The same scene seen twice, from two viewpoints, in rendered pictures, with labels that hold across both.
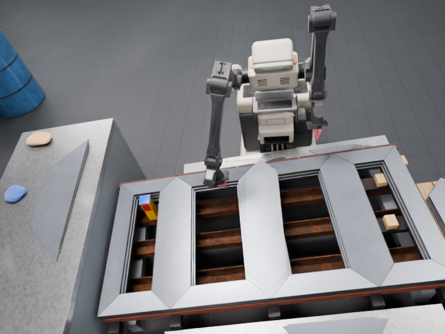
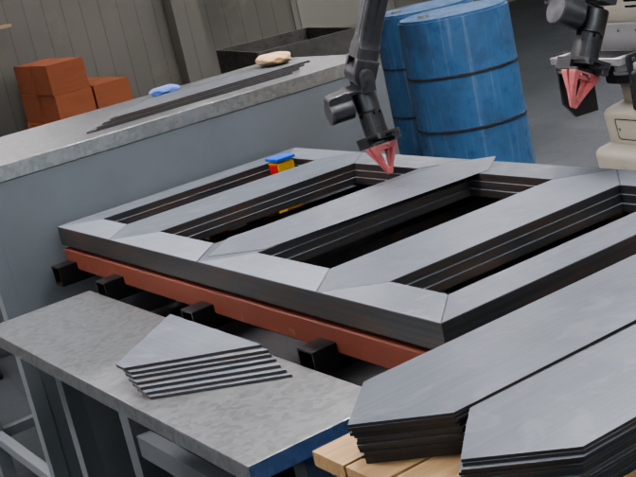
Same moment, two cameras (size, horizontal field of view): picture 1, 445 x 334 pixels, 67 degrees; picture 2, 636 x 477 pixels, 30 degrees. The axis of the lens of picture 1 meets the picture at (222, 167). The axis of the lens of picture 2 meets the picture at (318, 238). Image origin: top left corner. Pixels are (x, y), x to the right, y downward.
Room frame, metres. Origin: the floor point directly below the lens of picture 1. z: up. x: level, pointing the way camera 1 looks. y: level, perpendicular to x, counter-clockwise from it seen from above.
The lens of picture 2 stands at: (-0.78, -2.03, 1.46)
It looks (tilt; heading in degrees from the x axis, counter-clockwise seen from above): 14 degrees down; 51
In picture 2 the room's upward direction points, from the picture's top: 13 degrees counter-clockwise
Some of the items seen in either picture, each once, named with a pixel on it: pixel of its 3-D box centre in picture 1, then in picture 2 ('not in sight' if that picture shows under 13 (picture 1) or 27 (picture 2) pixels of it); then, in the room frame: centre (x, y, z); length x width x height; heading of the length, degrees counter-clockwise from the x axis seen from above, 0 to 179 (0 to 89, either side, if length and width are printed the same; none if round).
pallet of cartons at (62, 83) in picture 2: not in sight; (75, 92); (5.14, 8.71, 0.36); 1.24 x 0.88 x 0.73; 75
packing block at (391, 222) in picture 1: (390, 222); not in sight; (0.71, -0.72, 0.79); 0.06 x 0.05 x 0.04; 172
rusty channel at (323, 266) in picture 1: (267, 272); not in sight; (0.65, -0.09, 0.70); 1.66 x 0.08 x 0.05; 82
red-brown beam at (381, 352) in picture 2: (271, 293); (224, 291); (0.52, -0.07, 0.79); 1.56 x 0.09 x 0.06; 82
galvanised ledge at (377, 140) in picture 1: (284, 163); not in sight; (1.32, -0.39, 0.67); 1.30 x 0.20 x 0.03; 82
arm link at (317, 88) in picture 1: (319, 59); not in sight; (1.27, -0.55, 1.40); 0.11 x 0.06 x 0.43; 75
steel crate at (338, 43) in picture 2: not in sight; (293, 85); (4.83, 4.88, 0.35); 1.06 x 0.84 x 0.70; 73
